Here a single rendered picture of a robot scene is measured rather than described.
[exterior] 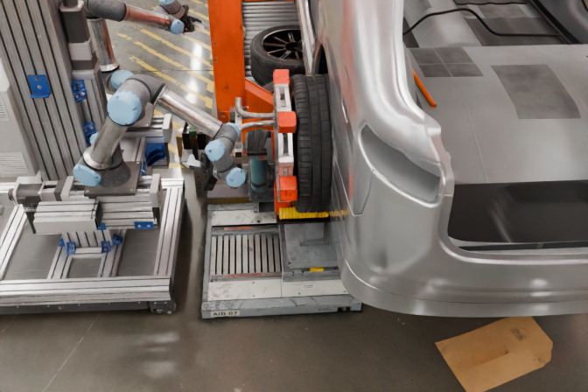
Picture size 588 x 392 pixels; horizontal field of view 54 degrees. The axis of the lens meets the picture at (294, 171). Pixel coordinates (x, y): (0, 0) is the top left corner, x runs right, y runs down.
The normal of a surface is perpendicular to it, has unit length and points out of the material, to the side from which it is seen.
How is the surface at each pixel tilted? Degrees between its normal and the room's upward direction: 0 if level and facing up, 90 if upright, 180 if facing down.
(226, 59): 90
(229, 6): 90
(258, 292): 0
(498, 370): 1
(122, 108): 84
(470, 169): 19
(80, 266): 0
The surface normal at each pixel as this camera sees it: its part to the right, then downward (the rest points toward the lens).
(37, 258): 0.01, -0.77
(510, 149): 0.04, -0.47
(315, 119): 0.05, -0.28
